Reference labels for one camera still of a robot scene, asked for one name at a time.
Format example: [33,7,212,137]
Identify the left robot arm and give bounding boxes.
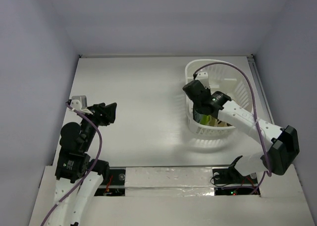
[42,96,117,226]

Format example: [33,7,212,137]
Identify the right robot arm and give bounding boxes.
[183,80,300,182]

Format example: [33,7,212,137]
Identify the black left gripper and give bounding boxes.
[81,101,116,150]

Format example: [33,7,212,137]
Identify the teal patterned plate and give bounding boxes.
[193,112,203,123]

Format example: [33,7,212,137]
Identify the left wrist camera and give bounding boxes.
[69,95,88,113]

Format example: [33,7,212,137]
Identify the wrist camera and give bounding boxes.
[69,95,88,113]
[195,71,209,86]

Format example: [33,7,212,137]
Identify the aluminium rail right edge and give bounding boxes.
[247,56,274,124]

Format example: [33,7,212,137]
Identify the beige plate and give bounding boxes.
[210,119,219,126]

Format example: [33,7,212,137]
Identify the white plastic dish rack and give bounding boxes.
[185,59,253,138]

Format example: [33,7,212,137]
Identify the silver foil covered bar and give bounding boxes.
[124,167,214,197]

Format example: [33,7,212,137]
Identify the lime green plate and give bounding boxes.
[200,115,211,126]

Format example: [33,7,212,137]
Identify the cream white plate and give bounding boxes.
[217,120,231,127]

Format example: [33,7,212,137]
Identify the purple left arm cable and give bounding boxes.
[39,101,104,226]

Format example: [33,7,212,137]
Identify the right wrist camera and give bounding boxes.
[195,71,209,86]

